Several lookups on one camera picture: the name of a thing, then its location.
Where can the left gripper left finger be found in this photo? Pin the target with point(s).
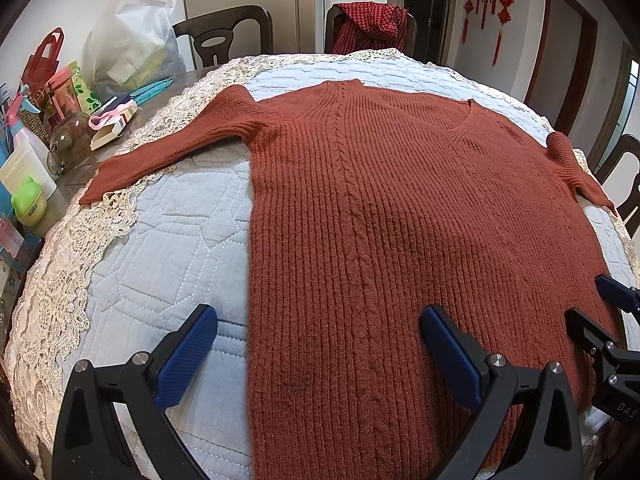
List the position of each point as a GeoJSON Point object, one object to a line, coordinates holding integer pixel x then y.
{"type": "Point", "coordinates": [89, 441]}

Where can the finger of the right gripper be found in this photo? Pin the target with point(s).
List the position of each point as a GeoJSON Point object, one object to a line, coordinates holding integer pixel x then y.
{"type": "Point", "coordinates": [619, 295]}
{"type": "Point", "coordinates": [588, 335]}

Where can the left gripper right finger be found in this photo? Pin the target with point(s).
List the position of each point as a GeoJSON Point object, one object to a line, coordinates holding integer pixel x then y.
{"type": "Point", "coordinates": [545, 443]}

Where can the rust red knit sweater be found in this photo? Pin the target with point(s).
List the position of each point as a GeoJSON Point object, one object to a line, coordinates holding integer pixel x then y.
{"type": "Point", "coordinates": [369, 205]}

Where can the dark wooden chair right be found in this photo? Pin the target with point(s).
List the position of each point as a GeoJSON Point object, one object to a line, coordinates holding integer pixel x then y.
{"type": "Point", "coordinates": [619, 176]}

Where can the cream lace tablecloth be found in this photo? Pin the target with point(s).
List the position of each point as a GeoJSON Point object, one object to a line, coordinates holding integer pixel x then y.
{"type": "Point", "coordinates": [65, 279]}

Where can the light blue quilted cover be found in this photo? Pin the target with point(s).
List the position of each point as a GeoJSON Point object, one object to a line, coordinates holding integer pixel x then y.
{"type": "Point", "coordinates": [165, 259]}

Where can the green capped baby bottle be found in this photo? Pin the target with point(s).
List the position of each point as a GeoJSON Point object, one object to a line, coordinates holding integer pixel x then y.
{"type": "Point", "coordinates": [29, 202]}

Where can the white plastic cup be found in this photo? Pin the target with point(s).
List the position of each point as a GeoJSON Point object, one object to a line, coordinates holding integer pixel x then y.
{"type": "Point", "coordinates": [23, 163]}

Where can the glass jar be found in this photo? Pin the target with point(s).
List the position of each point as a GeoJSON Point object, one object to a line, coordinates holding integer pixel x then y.
{"type": "Point", "coordinates": [69, 143]}

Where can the small white cardboard box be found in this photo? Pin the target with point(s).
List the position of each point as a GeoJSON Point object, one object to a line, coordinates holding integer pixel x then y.
{"type": "Point", "coordinates": [106, 135]}

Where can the pink scissors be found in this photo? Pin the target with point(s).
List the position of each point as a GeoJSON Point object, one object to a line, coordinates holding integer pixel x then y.
{"type": "Point", "coordinates": [120, 113]}

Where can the green floral box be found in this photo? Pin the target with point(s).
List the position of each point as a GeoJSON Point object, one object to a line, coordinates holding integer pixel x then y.
{"type": "Point", "coordinates": [87, 100]}

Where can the pink lidded red bottle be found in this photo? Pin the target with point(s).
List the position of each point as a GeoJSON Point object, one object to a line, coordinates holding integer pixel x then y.
{"type": "Point", "coordinates": [61, 98]}

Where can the dark wooden chair with garment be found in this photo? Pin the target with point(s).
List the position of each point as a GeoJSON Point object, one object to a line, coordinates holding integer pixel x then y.
{"type": "Point", "coordinates": [370, 27]}

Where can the red checkered garment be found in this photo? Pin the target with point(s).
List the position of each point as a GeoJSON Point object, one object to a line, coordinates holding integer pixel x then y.
{"type": "Point", "coordinates": [372, 27]}

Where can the red gift bag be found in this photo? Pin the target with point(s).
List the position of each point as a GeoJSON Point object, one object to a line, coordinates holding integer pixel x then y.
{"type": "Point", "coordinates": [43, 64]}

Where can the white plastic bag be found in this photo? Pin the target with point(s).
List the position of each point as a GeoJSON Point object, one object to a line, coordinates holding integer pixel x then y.
{"type": "Point", "coordinates": [132, 44]}

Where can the dark wooden chair left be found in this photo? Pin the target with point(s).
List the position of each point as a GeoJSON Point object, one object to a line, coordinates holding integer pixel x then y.
{"type": "Point", "coordinates": [212, 34]}

